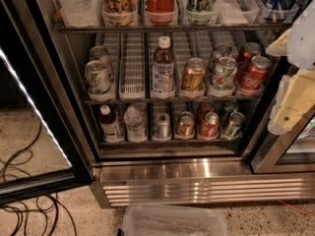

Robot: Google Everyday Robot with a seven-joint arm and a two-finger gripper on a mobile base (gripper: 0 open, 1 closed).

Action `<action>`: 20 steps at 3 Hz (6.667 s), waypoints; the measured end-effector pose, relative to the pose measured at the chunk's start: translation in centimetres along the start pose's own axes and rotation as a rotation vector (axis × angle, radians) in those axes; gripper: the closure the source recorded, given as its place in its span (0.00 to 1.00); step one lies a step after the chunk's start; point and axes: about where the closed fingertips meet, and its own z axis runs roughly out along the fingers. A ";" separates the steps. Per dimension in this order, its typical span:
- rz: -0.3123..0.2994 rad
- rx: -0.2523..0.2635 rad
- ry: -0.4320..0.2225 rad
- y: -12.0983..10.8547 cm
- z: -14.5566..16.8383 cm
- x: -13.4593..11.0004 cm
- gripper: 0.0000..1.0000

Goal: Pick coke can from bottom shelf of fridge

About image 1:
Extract clear water bottle top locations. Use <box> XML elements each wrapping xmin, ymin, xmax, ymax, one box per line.
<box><xmin>59</xmin><ymin>0</ymin><xmax>100</xmax><ymax>28</ymax></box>

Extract brown tea bottle middle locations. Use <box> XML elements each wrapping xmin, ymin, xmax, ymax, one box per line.
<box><xmin>152</xmin><ymin>36</ymin><xmax>175</xmax><ymax>99</ymax></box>

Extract green can front bottom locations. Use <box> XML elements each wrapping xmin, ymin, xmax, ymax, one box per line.
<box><xmin>221</xmin><ymin>112</ymin><xmax>245</xmax><ymax>140</ymax></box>

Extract brown tea bottle bottom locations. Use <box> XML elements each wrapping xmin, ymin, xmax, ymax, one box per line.
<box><xmin>99</xmin><ymin>104</ymin><xmax>123</xmax><ymax>143</ymax></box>

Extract empty white shelf tray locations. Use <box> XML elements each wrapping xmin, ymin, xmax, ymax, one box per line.
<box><xmin>119</xmin><ymin>33</ymin><xmax>146</xmax><ymax>100</ymax></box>

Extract gold can bottom shelf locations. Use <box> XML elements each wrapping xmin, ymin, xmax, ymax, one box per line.
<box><xmin>176</xmin><ymin>111</ymin><xmax>195</xmax><ymax>137</ymax></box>

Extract red coke can top shelf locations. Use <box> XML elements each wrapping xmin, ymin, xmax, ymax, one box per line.
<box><xmin>147</xmin><ymin>0</ymin><xmax>174</xmax><ymax>25</ymax></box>

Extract stainless steel fridge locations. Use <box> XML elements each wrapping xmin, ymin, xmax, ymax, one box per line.
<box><xmin>25</xmin><ymin>0</ymin><xmax>315</xmax><ymax>207</ymax></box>

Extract open glass fridge door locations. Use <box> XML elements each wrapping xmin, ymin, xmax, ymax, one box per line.
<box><xmin>0</xmin><ymin>0</ymin><xmax>93</xmax><ymax>206</ymax></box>

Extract black floor cables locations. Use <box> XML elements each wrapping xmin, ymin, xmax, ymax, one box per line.
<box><xmin>0</xmin><ymin>121</ymin><xmax>78</xmax><ymax>236</ymax></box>

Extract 7up can rear left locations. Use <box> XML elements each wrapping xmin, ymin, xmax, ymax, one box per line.
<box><xmin>89</xmin><ymin>45</ymin><xmax>114</xmax><ymax>80</ymax></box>

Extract brown tea bottle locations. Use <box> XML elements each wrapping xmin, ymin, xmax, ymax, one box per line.
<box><xmin>152</xmin><ymin>36</ymin><xmax>175</xmax><ymax>99</ymax></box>
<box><xmin>99</xmin><ymin>104</ymin><xmax>123</xmax><ymax>143</ymax></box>

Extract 7up can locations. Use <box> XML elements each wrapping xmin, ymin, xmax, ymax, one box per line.
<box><xmin>89</xmin><ymin>45</ymin><xmax>114</xmax><ymax>80</ymax></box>
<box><xmin>85</xmin><ymin>60</ymin><xmax>111</xmax><ymax>101</ymax></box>

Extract red coke can rear bottom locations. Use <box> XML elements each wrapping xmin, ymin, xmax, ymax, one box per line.
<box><xmin>196</xmin><ymin>101</ymin><xmax>215</xmax><ymax>122</ymax></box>

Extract gold can shelf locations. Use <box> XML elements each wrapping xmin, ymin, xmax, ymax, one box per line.
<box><xmin>181</xmin><ymin>57</ymin><xmax>206</xmax><ymax>92</ymax></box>
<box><xmin>176</xmin><ymin>111</ymin><xmax>195</xmax><ymax>137</ymax></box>

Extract white green can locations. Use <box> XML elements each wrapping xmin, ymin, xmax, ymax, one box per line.
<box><xmin>211</xmin><ymin>56</ymin><xmax>237</xmax><ymax>90</ymax></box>
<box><xmin>208</xmin><ymin>44</ymin><xmax>232</xmax><ymax>71</ymax></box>

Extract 7up can front left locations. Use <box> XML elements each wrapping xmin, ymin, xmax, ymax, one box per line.
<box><xmin>85</xmin><ymin>60</ymin><xmax>111</xmax><ymax>101</ymax></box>

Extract orange LaCroix can top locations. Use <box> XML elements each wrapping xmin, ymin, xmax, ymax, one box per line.
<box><xmin>102</xmin><ymin>0</ymin><xmax>136</xmax><ymax>27</ymax></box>

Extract red coke can front middle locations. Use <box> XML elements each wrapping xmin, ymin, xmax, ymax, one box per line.
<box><xmin>239</xmin><ymin>56</ymin><xmax>271</xmax><ymax>90</ymax></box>

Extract white green can front right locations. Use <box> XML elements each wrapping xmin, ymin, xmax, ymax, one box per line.
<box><xmin>211</xmin><ymin>56</ymin><xmax>237</xmax><ymax>90</ymax></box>

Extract clear plastic bin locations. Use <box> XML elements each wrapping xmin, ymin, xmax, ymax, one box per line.
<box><xmin>118</xmin><ymin>205</ymin><xmax>228</xmax><ymax>236</ymax></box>

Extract gold can middle shelf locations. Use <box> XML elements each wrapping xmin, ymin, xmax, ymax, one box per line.
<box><xmin>181</xmin><ymin>57</ymin><xmax>206</xmax><ymax>92</ymax></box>

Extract green can rear bottom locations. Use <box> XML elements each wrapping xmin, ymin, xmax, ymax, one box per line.
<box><xmin>220</xmin><ymin>100</ymin><xmax>239</xmax><ymax>121</ymax></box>

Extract white green can rear right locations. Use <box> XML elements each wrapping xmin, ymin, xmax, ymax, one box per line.
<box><xmin>208</xmin><ymin>44</ymin><xmax>232</xmax><ymax>71</ymax></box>

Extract red coke can front bottom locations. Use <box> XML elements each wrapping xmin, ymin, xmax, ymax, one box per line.
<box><xmin>199</xmin><ymin>112</ymin><xmax>220</xmax><ymax>139</ymax></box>

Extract orange cable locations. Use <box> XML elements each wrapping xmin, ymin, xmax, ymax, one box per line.
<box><xmin>279</xmin><ymin>200</ymin><xmax>315</xmax><ymax>218</ymax></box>

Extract clear water bottle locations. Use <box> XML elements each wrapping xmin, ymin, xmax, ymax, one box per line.
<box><xmin>123</xmin><ymin>106</ymin><xmax>147</xmax><ymax>143</ymax></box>
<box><xmin>59</xmin><ymin>0</ymin><xmax>100</xmax><ymax>28</ymax></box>

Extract clear water bottle bottom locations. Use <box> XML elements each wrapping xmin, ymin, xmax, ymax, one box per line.
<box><xmin>123</xmin><ymin>106</ymin><xmax>147</xmax><ymax>143</ymax></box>

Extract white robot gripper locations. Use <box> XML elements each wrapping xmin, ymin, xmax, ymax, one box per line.
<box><xmin>266</xmin><ymin>0</ymin><xmax>315</xmax><ymax>135</ymax></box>

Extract silver can bottom shelf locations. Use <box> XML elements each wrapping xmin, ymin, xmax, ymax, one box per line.
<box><xmin>156</xmin><ymin>113</ymin><xmax>170</xmax><ymax>139</ymax></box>

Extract red coke can rear middle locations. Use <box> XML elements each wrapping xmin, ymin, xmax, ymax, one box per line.
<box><xmin>235</xmin><ymin>42</ymin><xmax>262</xmax><ymax>80</ymax></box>

